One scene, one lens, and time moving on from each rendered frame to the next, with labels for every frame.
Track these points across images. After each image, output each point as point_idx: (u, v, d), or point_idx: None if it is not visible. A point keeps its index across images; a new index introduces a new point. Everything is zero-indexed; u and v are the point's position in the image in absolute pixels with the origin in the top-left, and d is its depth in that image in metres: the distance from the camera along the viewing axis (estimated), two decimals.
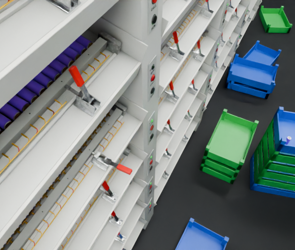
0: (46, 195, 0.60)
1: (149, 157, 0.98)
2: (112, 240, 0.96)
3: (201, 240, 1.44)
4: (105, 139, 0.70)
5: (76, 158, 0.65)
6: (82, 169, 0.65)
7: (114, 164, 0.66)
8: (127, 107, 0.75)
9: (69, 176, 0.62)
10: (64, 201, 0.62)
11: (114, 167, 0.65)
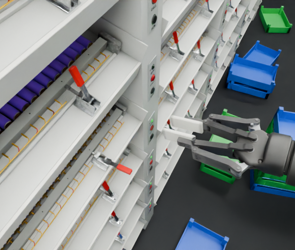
0: (46, 195, 0.60)
1: (149, 157, 0.98)
2: (112, 240, 0.96)
3: (201, 240, 1.44)
4: (105, 139, 0.70)
5: (76, 158, 0.65)
6: (82, 169, 0.65)
7: (114, 164, 0.66)
8: (127, 107, 0.75)
9: (69, 176, 0.62)
10: (64, 201, 0.62)
11: (114, 167, 0.65)
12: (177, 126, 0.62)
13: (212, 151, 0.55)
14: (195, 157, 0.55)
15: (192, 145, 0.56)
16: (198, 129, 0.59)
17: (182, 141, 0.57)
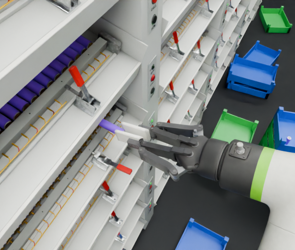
0: (46, 195, 0.60)
1: None
2: (112, 240, 0.96)
3: (201, 240, 1.44)
4: (105, 139, 0.70)
5: (76, 158, 0.65)
6: (82, 169, 0.65)
7: (114, 164, 0.66)
8: (127, 107, 0.75)
9: (69, 176, 0.62)
10: (64, 201, 0.62)
11: (114, 167, 0.65)
12: (121, 132, 0.62)
13: (167, 135, 0.60)
14: (161, 124, 0.62)
15: None
16: (141, 139, 0.60)
17: None
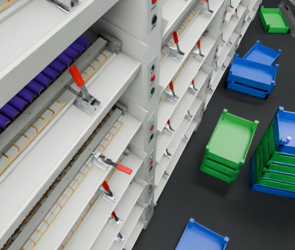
0: (46, 195, 0.60)
1: (149, 157, 0.98)
2: (112, 240, 0.96)
3: (201, 240, 1.44)
4: (105, 139, 0.70)
5: (76, 158, 0.65)
6: (82, 169, 0.65)
7: (114, 164, 0.66)
8: (127, 107, 0.75)
9: (69, 176, 0.62)
10: (64, 201, 0.62)
11: (114, 167, 0.65)
12: None
13: None
14: None
15: None
16: None
17: None
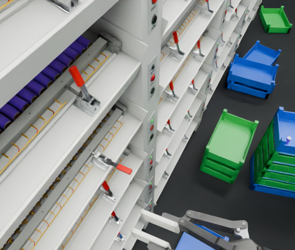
0: (46, 195, 0.60)
1: (149, 157, 0.98)
2: (112, 240, 0.96)
3: None
4: (105, 139, 0.70)
5: (76, 158, 0.65)
6: (82, 169, 0.65)
7: (114, 164, 0.66)
8: (127, 107, 0.75)
9: (69, 176, 0.62)
10: (64, 201, 0.62)
11: (114, 167, 0.65)
12: (148, 220, 0.51)
13: None
14: None
15: None
16: (173, 229, 0.49)
17: (153, 249, 0.46)
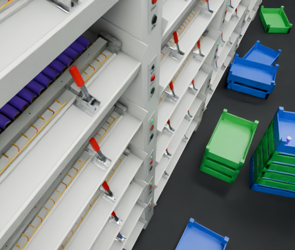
0: None
1: (149, 157, 0.98)
2: (112, 240, 0.96)
3: (201, 240, 1.44)
4: (98, 135, 0.70)
5: None
6: (82, 169, 0.65)
7: (99, 152, 0.65)
8: (127, 107, 0.75)
9: (62, 171, 0.62)
10: (64, 201, 0.62)
11: (97, 153, 0.64)
12: None
13: None
14: None
15: None
16: None
17: None
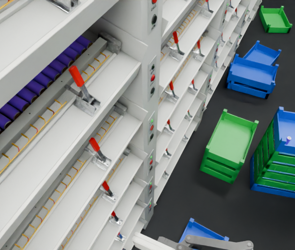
0: None
1: (149, 157, 0.98)
2: (112, 240, 0.96)
3: None
4: (98, 135, 0.70)
5: None
6: (82, 169, 0.65)
7: (99, 152, 0.65)
8: (127, 107, 0.75)
9: (62, 171, 0.62)
10: (64, 201, 0.62)
11: (97, 153, 0.64)
12: None
13: None
14: None
15: None
16: None
17: None
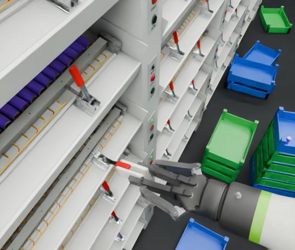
0: (45, 195, 0.60)
1: (149, 157, 0.98)
2: (112, 240, 0.96)
3: (201, 240, 1.44)
4: (104, 139, 0.70)
5: (75, 158, 0.65)
6: (82, 169, 0.65)
7: (113, 163, 0.65)
8: (127, 107, 0.75)
9: (68, 175, 0.62)
10: (64, 201, 0.62)
11: (113, 165, 0.65)
12: None
13: (157, 191, 0.59)
14: (143, 195, 0.59)
15: (141, 183, 0.60)
16: (145, 174, 0.63)
17: (132, 180, 0.61)
